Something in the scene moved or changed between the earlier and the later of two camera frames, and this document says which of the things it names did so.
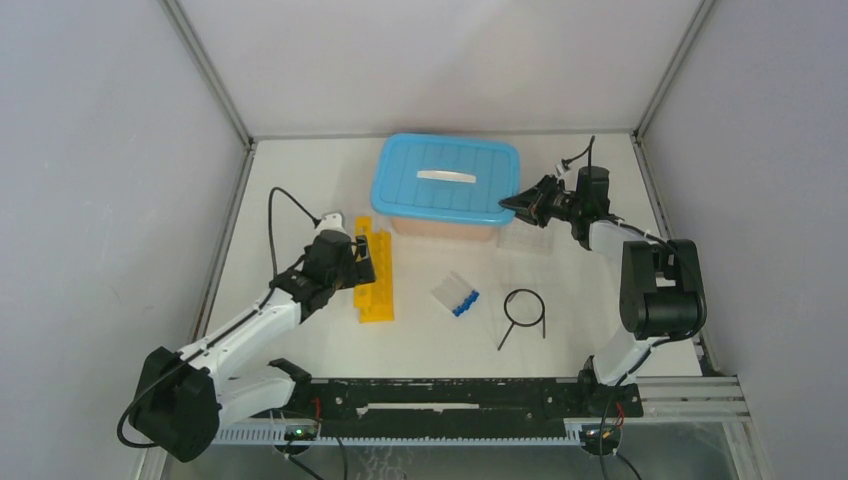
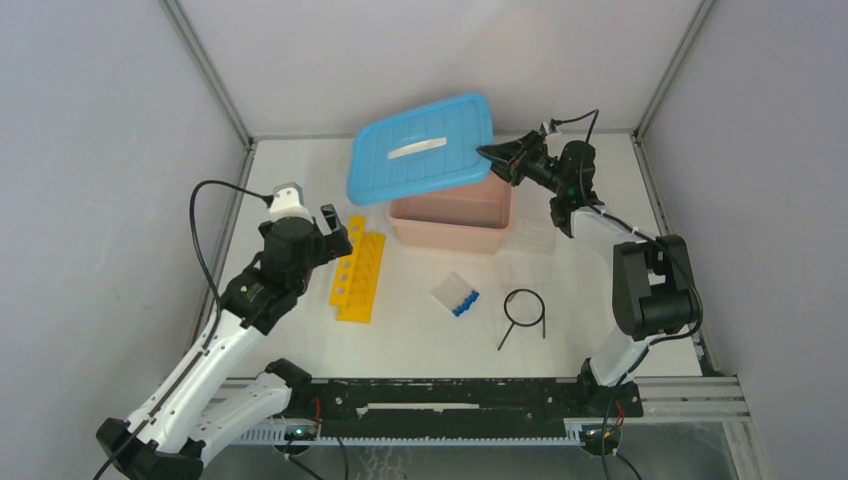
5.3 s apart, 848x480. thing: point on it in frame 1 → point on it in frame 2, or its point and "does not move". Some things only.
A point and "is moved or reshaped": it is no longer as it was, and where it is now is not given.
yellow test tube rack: x=374 y=300 is moved or reshaped
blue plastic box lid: x=444 y=179 → x=422 y=149
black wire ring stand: x=543 y=316 does not move
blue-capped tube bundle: x=455 y=294 does not move
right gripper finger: x=527 y=200 → x=509 y=153
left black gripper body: x=346 y=276 → x=319 y=255
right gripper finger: x=531 y=215 → x=511 y=171
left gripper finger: x=364 y=268 → x=338 y=243
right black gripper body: x=557 y=204 → x=539 y=166
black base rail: x=459 y=407 does not move
